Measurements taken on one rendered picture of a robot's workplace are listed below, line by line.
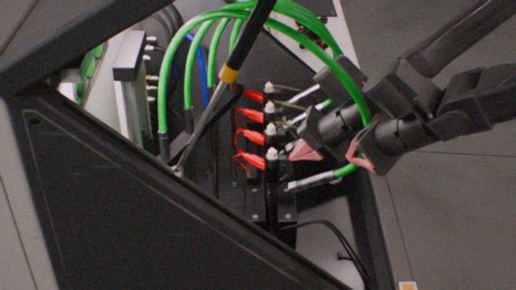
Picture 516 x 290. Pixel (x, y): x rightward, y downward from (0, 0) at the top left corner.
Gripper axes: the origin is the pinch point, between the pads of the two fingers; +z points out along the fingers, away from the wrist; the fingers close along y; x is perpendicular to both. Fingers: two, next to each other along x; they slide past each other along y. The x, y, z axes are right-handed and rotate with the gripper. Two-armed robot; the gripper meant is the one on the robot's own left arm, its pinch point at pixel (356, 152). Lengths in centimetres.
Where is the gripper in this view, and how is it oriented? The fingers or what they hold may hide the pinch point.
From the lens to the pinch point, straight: 103.0
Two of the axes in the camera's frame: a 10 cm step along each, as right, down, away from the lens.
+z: -4.2, 2.3, 8.8
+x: 6.4, 7.6, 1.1
